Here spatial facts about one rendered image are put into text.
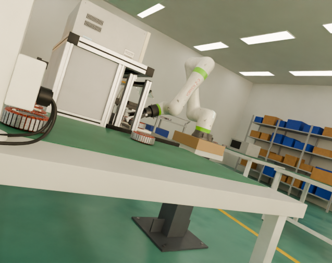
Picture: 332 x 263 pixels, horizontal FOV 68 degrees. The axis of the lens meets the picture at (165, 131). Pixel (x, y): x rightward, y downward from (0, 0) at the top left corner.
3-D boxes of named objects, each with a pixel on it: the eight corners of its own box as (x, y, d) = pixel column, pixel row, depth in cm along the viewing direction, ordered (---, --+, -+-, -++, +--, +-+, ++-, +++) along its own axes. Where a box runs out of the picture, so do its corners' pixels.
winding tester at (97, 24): (115, 69, 177) (124, 42, 177) (139, 68, 140) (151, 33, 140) (59, 46, 157) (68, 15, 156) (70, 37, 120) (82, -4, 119)
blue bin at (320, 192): (322, 196, 643) (326, 187, 642) (340, 203, 607) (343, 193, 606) (314, 194, 622) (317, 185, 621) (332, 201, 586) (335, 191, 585)
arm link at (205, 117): (199, 130, 213) (207, 109, 212) (212, 134, 201) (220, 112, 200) (189, 127, 205) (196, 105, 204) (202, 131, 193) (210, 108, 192)
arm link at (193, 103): (194, 118, 225) (192, 57, 208) (207, 121, 212) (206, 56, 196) (183, 120, 218) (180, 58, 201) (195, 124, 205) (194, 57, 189)
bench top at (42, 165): (111, 120, 273) (112, 116, 273) (303, 218, 86) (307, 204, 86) (5, 90, 220) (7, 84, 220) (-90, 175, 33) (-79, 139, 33)
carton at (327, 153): (319, 155, 674) (321, 149, 673) (335, 160, 639) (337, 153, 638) (311, 152, 653) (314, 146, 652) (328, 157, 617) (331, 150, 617)
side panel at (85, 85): (103, 127, 126) (122, 66, 124) (105, 128, 123) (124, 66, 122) (45, 111, 111) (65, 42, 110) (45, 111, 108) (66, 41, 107)
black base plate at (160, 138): (137, 128, 205) (138, 125, 204) (179, 147, 150) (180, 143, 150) (81, 111, 180) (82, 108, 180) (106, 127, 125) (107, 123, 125)
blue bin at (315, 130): (310, 135, 708) (312, 128, 708) (325, 138, 672) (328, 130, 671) (302, 131, 687) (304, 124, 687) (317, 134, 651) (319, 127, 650)
